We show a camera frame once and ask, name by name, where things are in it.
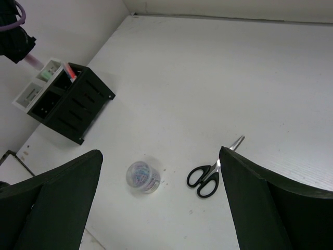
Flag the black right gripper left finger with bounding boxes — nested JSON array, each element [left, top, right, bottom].
[[1, 149, 103, 249]]

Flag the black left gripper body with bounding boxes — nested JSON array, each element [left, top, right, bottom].
[[1, 1, 36, 64]]

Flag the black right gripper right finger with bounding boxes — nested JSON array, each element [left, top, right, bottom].
[[219, 147, 332, 249]]

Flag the purple highlighter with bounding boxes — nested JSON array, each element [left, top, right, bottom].
[[23, 54, 44, 71]]

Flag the green highlighter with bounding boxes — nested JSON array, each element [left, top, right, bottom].
[[40, 68, 56, 81]]

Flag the orange marker pen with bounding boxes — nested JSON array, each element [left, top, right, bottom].
[[61, 62, 73, 82]]

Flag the black handled scissors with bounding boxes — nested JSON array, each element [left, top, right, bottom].
[[186, 135, 245, 198]]

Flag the jar of rubber bands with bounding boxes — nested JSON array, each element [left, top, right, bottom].
[[126, 161, 161, 194]]

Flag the pink red marker pen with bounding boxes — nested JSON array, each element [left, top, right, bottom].
[[65, 63, 76, 82]]

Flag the white desk organizer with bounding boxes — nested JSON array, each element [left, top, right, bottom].
[[12, 58, 63, 114]]

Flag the black desk organizer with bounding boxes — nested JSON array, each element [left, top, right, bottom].
[[28, 63, 116, 145]]

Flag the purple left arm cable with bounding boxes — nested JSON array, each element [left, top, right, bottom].
[[0, 0, 28, 33]]

